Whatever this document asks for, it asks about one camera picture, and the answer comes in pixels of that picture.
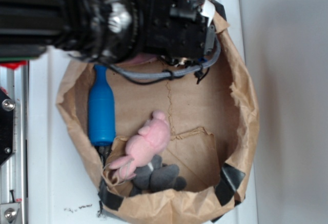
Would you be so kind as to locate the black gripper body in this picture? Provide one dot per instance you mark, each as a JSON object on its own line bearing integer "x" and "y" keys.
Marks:
{"x": 179, "y": 28}

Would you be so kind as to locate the grey plush toy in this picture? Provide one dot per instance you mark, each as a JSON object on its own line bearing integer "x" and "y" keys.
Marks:
{"x": 157, "y": 176}

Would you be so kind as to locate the brown paper bag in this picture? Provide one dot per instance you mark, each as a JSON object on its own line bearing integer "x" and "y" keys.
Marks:
{"x": 214, "y": 132}

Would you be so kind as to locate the blue plastic bottle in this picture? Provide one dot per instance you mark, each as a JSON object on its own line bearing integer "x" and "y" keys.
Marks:
{"x": 101, "y": 110}

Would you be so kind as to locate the aluminium rail frame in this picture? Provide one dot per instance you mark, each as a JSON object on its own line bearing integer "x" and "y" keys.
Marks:
{"x": 14, "y": 194}

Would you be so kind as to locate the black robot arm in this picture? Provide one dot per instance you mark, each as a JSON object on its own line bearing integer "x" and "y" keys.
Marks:
{"x": 105, "y": 31}

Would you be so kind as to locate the pink plush toy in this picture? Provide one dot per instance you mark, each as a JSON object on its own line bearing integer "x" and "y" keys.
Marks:
{"x": 151, "y": 139}

